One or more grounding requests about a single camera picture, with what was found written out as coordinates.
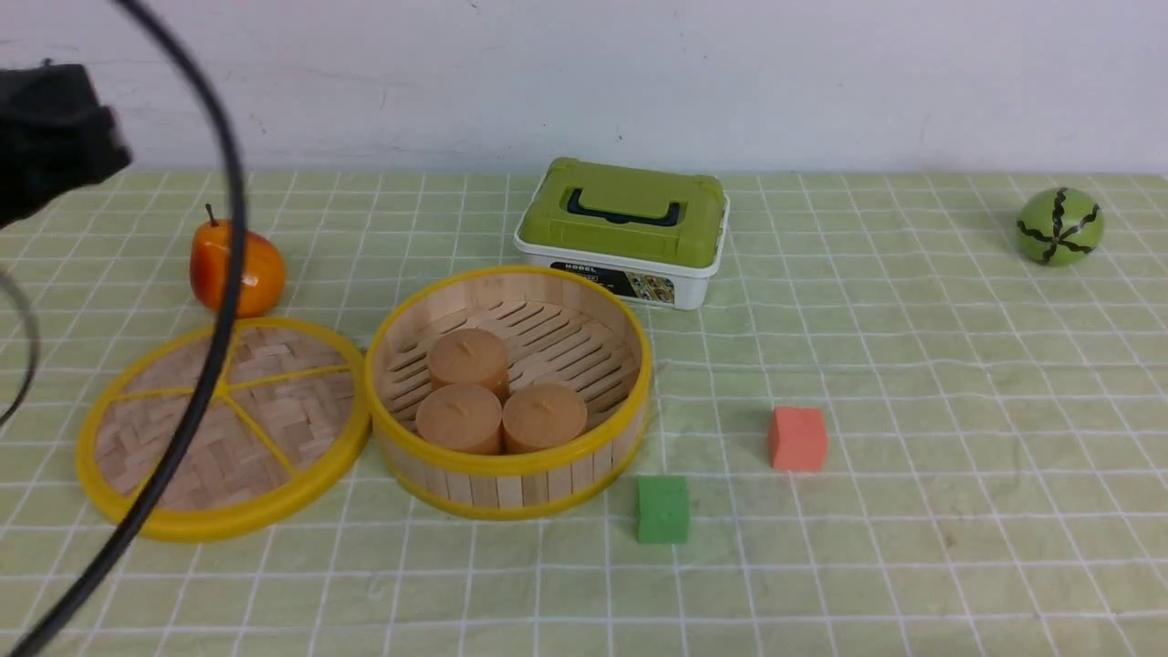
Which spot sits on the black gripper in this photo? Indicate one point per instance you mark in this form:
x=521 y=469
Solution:
x=56 y=137

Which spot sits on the green and white lunch box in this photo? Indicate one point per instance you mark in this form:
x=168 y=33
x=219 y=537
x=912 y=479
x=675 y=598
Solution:
x=649 y=236

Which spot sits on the yellow bamboo steamer basket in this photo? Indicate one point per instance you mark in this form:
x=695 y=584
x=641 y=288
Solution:
x=556 y=326

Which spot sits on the brown cylinder back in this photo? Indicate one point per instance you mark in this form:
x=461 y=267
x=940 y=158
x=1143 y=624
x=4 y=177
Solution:
x=470 y=356

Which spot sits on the orange toy pear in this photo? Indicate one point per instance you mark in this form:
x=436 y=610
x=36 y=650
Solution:
x=264 y=274

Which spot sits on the brown cylinder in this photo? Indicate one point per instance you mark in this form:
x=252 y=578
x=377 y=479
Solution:
x=541 y=416
x=470 y=356
x=463 y=418

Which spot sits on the yellow woven steamer lid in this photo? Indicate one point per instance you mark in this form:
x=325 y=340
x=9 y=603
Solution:
x=286 y=421

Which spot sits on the brown cylinder front left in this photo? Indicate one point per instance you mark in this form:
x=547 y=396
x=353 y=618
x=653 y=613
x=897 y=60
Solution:
x=463 y=418

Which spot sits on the green toy watermelon ball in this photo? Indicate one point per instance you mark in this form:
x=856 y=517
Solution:
x=1060 y=226

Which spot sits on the green foam cube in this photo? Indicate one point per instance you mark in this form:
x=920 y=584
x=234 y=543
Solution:
x=663 y=509

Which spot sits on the brown cylinder front right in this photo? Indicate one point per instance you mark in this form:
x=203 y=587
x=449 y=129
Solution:
x=541 y=416

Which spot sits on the orange foam cube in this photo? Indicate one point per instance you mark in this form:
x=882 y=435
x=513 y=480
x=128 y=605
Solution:
x=797 y=439

